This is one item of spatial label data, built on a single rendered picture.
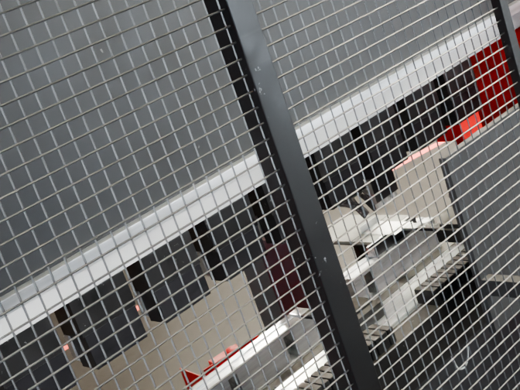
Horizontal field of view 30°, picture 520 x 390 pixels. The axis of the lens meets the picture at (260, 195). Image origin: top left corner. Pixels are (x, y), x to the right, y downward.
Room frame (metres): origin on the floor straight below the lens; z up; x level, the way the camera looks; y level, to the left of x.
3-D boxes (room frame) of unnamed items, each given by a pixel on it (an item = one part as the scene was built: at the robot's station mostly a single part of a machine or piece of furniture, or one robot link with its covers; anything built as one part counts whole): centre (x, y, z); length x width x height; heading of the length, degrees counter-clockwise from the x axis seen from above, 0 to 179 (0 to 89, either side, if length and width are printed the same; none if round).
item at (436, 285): (2.19, -0.43, 1.02); 0.37 x 0.06 x 0.04; 129
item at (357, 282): (2.59, -0.29, 0.92); 0.39 x 0.06 x 0.10; 129
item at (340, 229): (2.74, -0.24, 1.00); 0.26 x 0.18 x 0.01; 39
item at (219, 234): (2.27, 0.11, 1.26); 0.15 x 0.09 x 0.17; 129
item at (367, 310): (2.19, -0.06, 1.01); 0.26 x 0.12 x 0.05; 39
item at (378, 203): (2.63, -0.34, 1.13); 0.10 x 0.02 x 0.10; 129
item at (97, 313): (2.01, 0.42, 1.26); 0.15 x 0.09 x 0.17; 129
